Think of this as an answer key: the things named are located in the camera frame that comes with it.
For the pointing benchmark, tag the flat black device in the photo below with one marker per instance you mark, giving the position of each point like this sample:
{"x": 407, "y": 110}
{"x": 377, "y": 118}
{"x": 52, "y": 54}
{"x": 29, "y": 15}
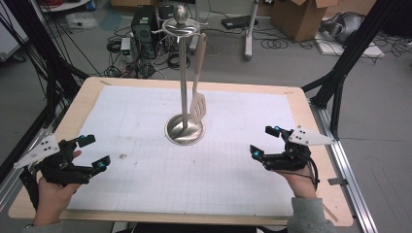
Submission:
{"x": 238, "y": 22}

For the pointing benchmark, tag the grey rounded device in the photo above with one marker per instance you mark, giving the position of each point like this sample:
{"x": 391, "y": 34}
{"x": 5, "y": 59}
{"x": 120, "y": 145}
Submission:
{"x": 345, "y": 27}

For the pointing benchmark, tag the steel utensil stand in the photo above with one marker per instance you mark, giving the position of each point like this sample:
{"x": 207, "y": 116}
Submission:
{"x": 183, "y": 81}

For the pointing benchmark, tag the brown cardboard box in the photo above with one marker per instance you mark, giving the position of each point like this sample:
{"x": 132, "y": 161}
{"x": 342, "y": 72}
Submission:
{"x": 298, "y": 19}

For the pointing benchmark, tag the white grid mat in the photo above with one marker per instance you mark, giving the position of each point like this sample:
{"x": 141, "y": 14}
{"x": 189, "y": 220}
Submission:
{"x": 145, "y": 184}

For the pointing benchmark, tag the clear plastic bag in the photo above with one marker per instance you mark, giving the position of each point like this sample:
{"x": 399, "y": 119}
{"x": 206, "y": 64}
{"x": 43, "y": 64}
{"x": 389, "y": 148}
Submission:
{"x": 81, "y": 21}

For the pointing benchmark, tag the small white electronics box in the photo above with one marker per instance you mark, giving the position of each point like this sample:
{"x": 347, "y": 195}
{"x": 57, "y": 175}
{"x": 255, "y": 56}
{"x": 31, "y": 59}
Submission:
{"x": 125, "y": 46}

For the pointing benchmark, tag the black computer tower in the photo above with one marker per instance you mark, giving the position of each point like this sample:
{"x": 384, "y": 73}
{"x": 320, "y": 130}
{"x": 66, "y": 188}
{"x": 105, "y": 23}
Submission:
{"x": 144, "y": 32}

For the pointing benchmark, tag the tan tape strip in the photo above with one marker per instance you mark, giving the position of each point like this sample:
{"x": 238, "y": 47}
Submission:
{"x": 331, "y": 214}

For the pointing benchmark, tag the grey metal bracket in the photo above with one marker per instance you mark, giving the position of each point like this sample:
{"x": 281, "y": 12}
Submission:
{"x": 337, "y": 181}

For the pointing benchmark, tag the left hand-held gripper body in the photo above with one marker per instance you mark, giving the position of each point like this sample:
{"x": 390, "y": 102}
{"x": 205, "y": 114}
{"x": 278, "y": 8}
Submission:
{"x": 60, "y": 168}

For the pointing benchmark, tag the white metal stand leg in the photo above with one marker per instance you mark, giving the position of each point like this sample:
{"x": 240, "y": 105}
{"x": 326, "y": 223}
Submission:
{"x": 194, "y": 45}
{"x": 251, "y": 32}

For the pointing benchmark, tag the person's right hand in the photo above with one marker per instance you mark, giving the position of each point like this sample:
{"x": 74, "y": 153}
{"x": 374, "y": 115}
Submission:
{"x": 299, "y": 183}

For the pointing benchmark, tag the black metal frame strut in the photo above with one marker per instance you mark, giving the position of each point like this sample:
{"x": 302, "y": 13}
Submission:
{"x": 32, "y": 35}
{"x": 356, "y": 42}

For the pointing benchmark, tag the white round table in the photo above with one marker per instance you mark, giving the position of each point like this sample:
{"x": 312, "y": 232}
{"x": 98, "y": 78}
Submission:
{"x": 61, "y": 5}

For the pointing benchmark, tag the aluminium rail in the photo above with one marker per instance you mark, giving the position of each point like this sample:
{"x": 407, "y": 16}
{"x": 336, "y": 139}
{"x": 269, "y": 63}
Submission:
{"x": 343, "y": 161}
{"x": 8, "y": 191}

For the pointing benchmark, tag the beige slotted spatula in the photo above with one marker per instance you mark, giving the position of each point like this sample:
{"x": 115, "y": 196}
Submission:
{"x": 198, "y": 108}

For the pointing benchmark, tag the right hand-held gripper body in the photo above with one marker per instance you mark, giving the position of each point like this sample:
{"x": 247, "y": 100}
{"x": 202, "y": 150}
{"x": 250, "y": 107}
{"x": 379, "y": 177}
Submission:
{"x": 291, "y": 155}

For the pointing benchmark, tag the white cabinet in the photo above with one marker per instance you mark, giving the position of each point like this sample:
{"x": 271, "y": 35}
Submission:
{"x": 8, "y": 39}

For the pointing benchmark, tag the white flat board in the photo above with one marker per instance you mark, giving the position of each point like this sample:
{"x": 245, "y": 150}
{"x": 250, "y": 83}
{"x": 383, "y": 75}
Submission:
{"x": 364, "y": 50}

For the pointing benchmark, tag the person's left hand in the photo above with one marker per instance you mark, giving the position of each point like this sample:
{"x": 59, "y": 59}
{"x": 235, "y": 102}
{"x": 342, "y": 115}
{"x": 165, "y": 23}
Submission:
{"x": 53, "y": 202}

